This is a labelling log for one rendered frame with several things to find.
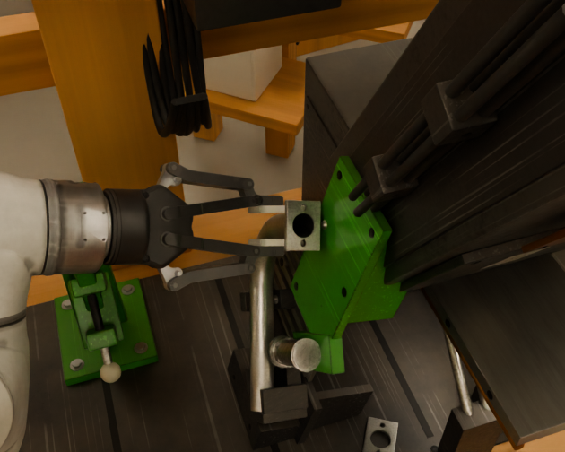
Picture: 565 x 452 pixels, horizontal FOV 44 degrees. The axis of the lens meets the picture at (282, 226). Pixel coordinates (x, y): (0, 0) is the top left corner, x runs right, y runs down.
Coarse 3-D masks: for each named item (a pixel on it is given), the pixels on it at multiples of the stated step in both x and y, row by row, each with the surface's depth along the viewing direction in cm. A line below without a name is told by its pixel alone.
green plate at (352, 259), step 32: (320, 224) 79; (352, 224) 72; (384, 224) 68; (320, 256) 80; (352, 256) 73; (384, 256) 72; (320, 288) 80; (352, 288) 73; (384, 288) 76; (320, 320) 80; (352, 320) 79
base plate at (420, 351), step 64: (192, 320) 105; (384, 320) 105; (64, 384) 98; (128, 384) 98; (192, 384) 98; (320, 384) 98; (384, 384) 98; (448, 384) 98; (64, 448) 91; (128, 448) 91; (192, 448) 91; (320, 448) 91
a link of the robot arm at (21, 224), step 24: (0, 192) 60; (24, 192) 62; (0, 216) 59; (24, 216) 60; (0, 240) 59; (24, 240) 60; (0, 264) 59; (24, 264) 61; (0, 288) 60; (24, 288) 63; (0, 312) 61; (24, 312) 64
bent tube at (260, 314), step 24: (288, 216) 76; (312, 216) 77; (288, 240) 76; (312, 240) 77; (264, 264) 88; (264, 288) 89; (264, 312) 88; (264, 336) 88; (264, 360) 88; (264, 384) 88
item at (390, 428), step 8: (368, 424) 93; (376, 424) 93; (384, 424) 93; (392, 424) 93; (368, 432) 92; (384, 432) 93; (392, 432) 92; (368, 440) 91; (392, 440) 91; (368, 448) 91; (376, 448) 91; (384, 448) 91; (392, 448) 91
